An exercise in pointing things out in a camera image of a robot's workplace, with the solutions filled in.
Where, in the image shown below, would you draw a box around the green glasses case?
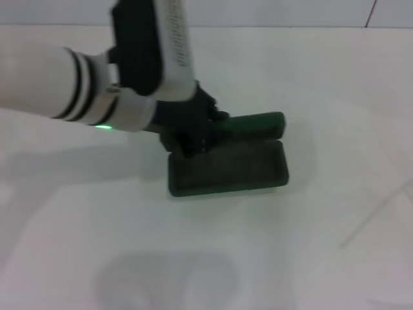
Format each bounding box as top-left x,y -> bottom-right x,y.
159,111 -> 290,198

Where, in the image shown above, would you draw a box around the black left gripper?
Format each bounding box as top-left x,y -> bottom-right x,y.
151,82 -> 232,158

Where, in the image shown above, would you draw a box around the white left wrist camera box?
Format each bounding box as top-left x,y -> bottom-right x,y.
108,0 -> 197,101

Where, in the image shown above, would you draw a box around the clear plastic glasses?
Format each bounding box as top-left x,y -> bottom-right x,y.
341,182 -> 413,249

